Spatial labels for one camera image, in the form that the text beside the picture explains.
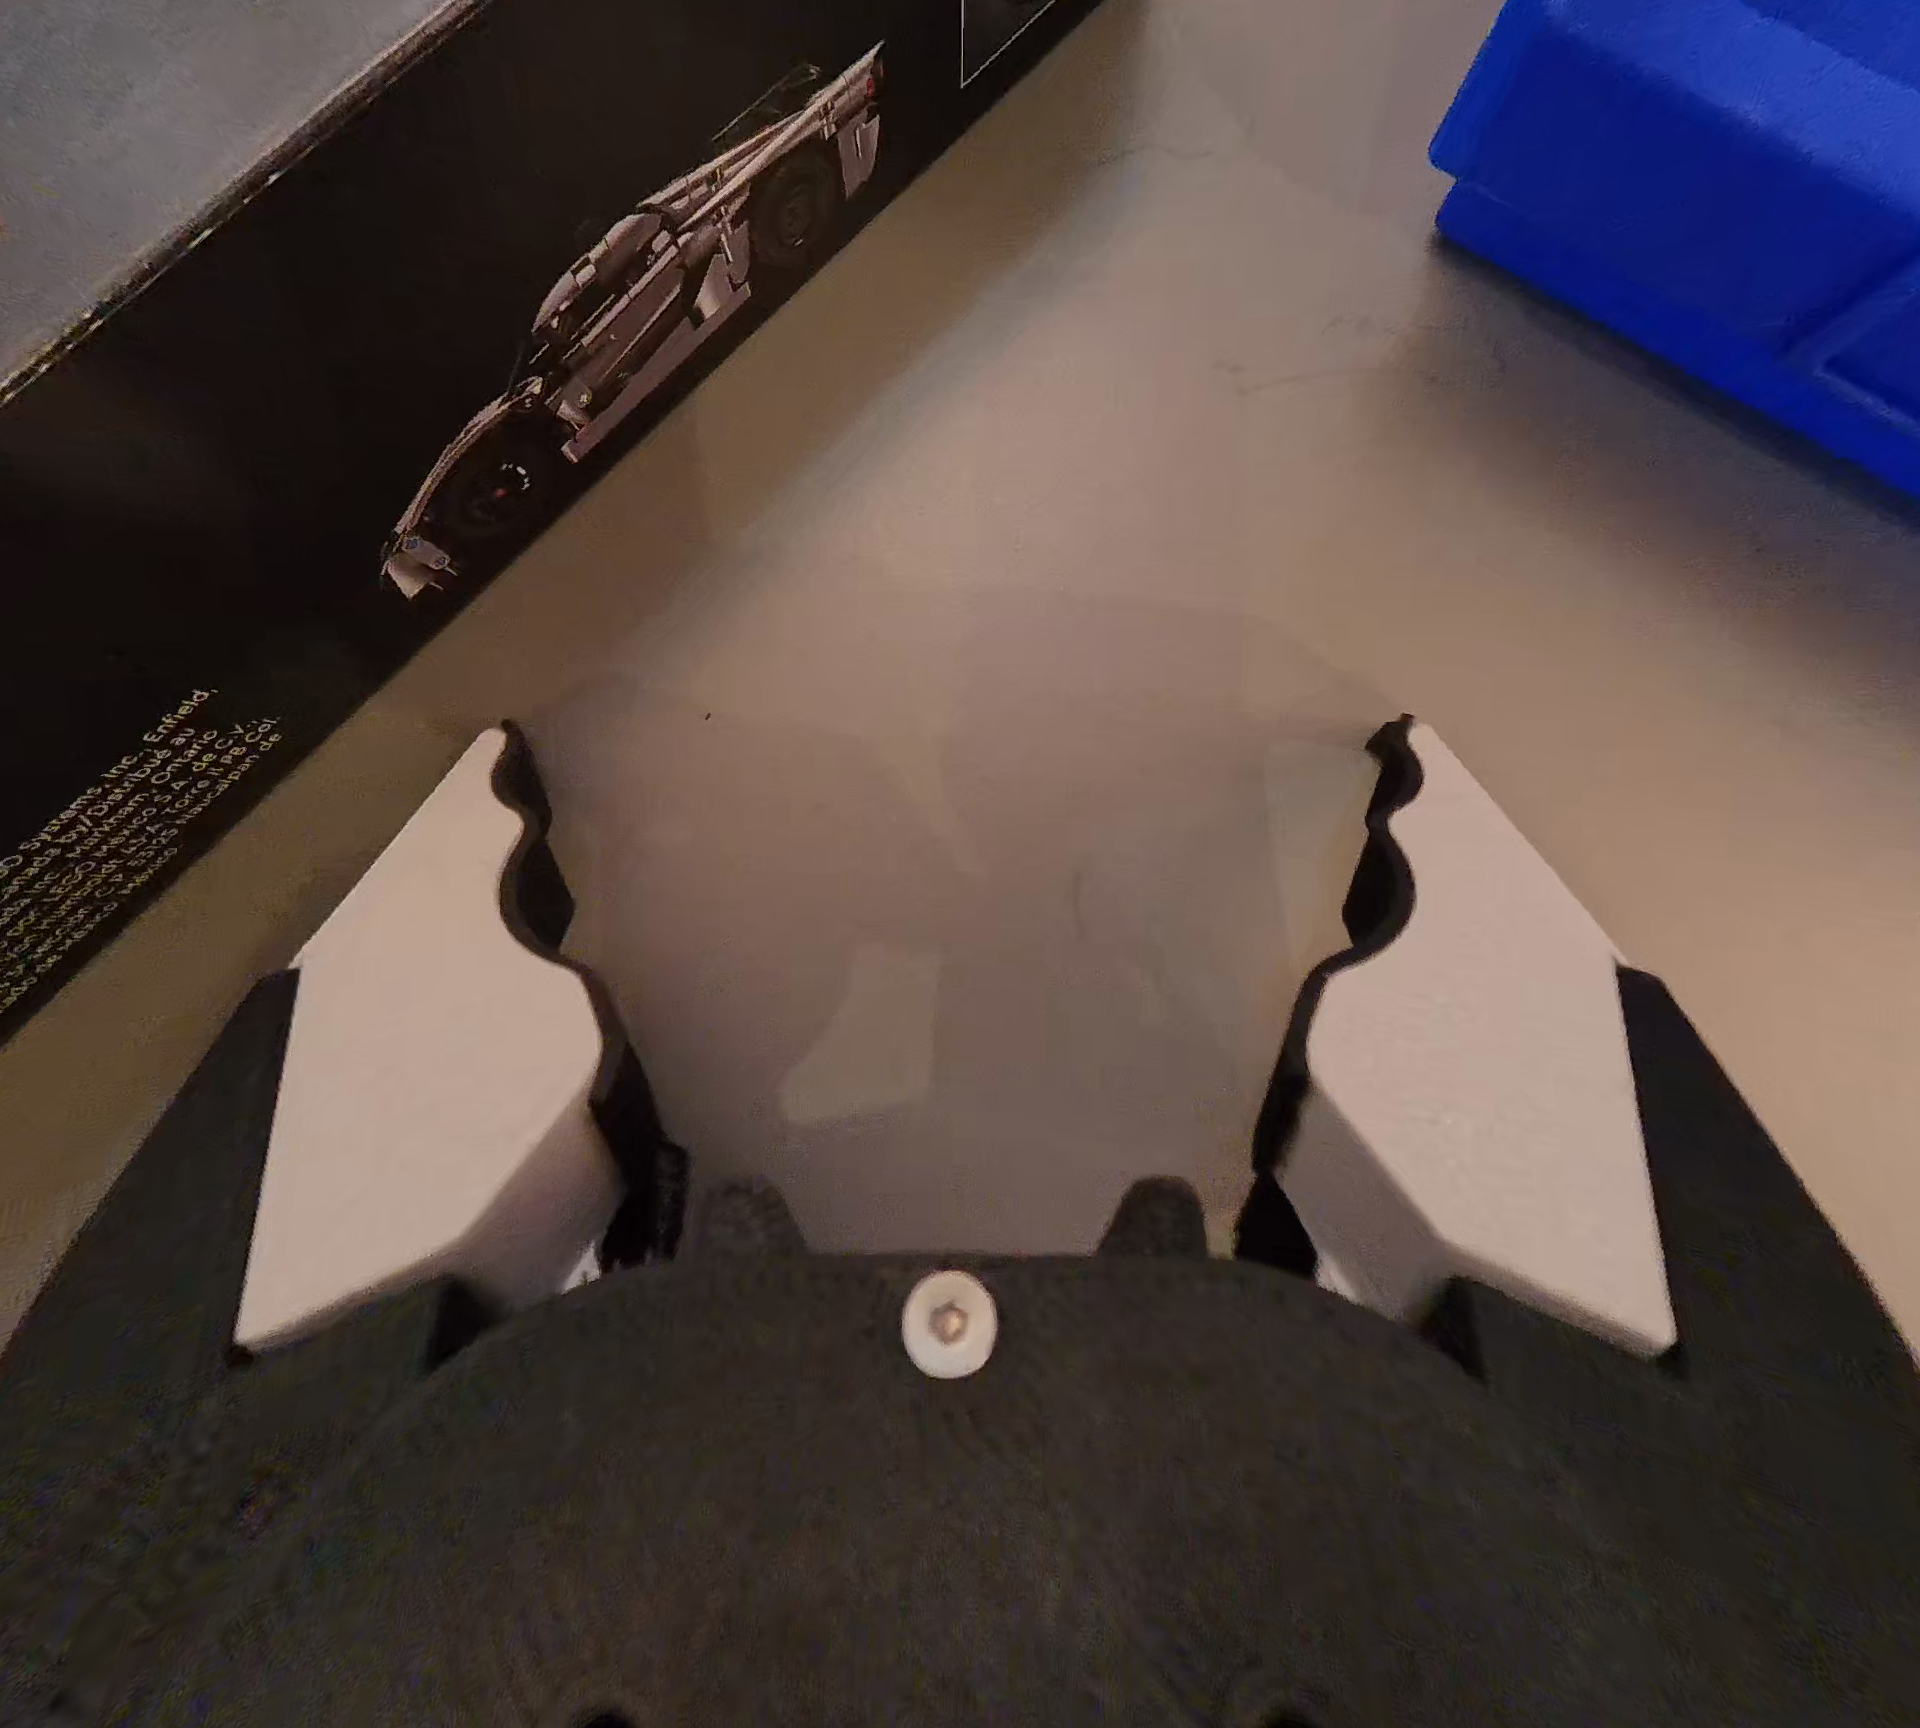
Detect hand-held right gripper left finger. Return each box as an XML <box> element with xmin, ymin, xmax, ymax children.
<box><xmin>232</xmin><ymin>717</ymin><xmax>694</xmax><ymax>1357</ymax></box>

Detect blue plastic storage bin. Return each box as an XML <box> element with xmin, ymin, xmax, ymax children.
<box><xmin>1429</xmin><ymin>0</ymin><xmax>1920</xmax><ymax>502</ymax></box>

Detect dark lego set box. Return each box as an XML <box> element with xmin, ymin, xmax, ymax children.
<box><xmin>0</xmin><ymin>0</ymin><xmax>1191</xmax><ymax>1051</ymax></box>

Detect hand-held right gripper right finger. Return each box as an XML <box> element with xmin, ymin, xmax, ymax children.
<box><xmin>1231</xmin><ymin>713</ymin><xmax>1679</xmax><ymax>1357</ymax></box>

